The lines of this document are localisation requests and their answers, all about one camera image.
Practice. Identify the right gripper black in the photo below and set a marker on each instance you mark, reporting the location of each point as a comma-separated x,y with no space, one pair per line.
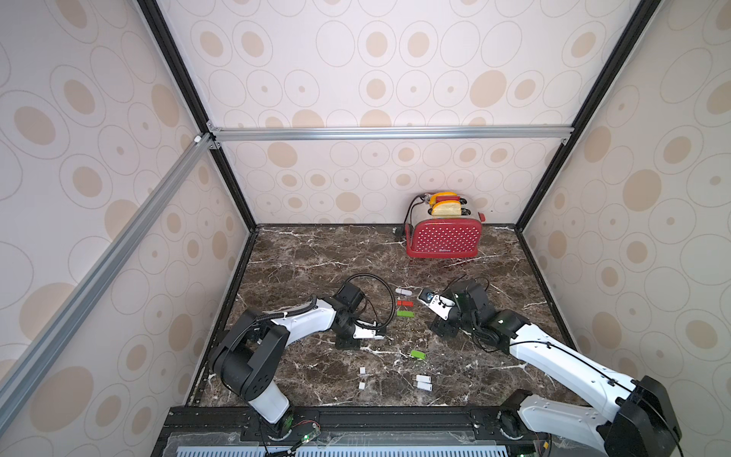
444,326

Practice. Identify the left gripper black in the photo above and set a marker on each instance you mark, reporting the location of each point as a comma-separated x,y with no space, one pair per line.
345,345

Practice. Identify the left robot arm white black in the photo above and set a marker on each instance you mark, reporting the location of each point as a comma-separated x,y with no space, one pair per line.
247,358

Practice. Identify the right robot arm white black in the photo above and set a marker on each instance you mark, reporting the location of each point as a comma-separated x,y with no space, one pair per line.
621,416

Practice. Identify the red toaster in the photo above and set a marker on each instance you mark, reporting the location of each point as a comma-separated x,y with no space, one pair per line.
443,238

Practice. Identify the yellow toast front slice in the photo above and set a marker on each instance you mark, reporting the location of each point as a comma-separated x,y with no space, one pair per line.
447,208

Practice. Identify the yellow toast slice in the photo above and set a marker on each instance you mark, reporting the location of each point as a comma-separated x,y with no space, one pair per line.
447,208
442,197

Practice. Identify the yellow toast back slice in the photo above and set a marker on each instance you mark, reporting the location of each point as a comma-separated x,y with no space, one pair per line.
442,197

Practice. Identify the horizontal aluminium rail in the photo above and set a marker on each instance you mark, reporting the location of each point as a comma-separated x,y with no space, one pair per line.
389,133

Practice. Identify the left black frame post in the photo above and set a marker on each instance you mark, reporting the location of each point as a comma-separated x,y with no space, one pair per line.
162,35

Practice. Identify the black frame post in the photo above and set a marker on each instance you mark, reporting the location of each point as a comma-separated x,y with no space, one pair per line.
628,40
162,35

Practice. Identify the left diagonal aluminium rail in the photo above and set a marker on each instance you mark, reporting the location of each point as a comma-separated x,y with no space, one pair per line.
44,351

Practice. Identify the right black frame post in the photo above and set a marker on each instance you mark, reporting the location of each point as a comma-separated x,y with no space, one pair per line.
628,40

